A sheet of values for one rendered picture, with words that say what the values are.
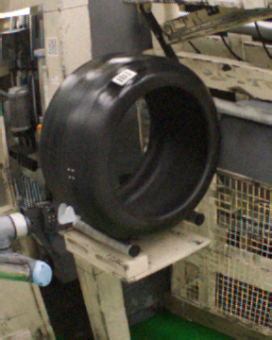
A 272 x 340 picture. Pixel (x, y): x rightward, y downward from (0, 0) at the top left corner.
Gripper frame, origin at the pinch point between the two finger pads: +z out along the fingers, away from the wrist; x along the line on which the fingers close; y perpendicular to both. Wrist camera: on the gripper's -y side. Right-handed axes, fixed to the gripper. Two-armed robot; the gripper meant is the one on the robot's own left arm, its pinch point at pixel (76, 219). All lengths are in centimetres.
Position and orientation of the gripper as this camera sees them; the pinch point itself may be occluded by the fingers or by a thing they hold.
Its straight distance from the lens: 182.9
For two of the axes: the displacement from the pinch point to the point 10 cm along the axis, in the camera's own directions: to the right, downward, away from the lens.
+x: -6.3, -2.0, 7.5
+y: 0.0, -9.7, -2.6
